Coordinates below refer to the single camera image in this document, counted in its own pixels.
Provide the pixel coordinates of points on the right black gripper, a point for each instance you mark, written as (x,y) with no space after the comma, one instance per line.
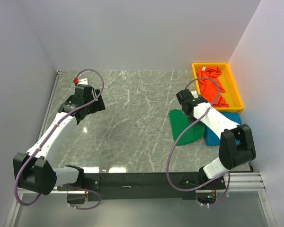
(186,111)

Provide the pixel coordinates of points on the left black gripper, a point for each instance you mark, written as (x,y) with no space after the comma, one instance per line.
(98,103)

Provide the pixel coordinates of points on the green t-shirt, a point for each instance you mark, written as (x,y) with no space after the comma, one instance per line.
(179,123)

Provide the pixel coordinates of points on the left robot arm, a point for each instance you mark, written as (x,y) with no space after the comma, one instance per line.
(33,170)

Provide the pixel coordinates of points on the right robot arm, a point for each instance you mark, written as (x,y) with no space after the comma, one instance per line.
(236,141)

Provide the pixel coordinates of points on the orange t-shirt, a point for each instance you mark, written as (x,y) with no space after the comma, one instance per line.
(210,86)

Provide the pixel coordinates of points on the yellow plastic bin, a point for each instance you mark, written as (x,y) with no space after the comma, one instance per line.
(231,94)

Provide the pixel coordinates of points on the blue folded t-shirt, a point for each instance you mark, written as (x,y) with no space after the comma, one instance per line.
(211,139)

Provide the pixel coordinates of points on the black base beam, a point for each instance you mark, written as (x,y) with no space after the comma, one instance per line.
(159,192)

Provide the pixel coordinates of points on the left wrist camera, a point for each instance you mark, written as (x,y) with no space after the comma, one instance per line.
(83,81)

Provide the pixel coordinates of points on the aluminium frame rail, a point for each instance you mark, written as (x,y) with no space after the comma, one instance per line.
(239,181)

